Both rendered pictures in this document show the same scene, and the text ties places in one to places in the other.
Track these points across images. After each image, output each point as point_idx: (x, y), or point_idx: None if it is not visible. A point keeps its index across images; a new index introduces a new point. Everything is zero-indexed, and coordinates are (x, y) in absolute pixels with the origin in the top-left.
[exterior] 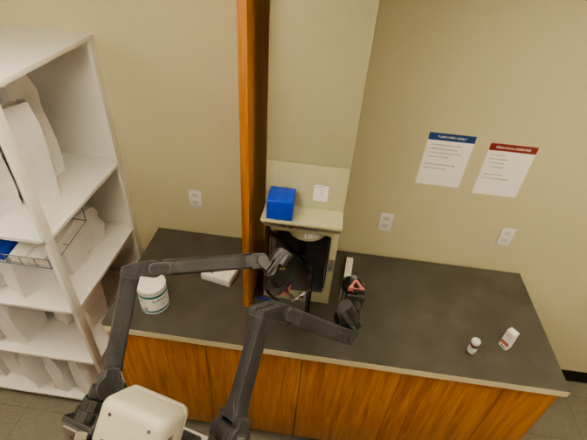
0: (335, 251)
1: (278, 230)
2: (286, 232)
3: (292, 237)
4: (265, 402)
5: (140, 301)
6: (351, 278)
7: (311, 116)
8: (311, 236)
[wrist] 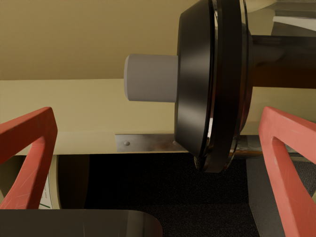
0: (61, 134)
1: (126, 201)
2: (146, 175)
3: (170, 154)
4: None
5: None
6: (136, 100)
7: None
8: (42, 194)
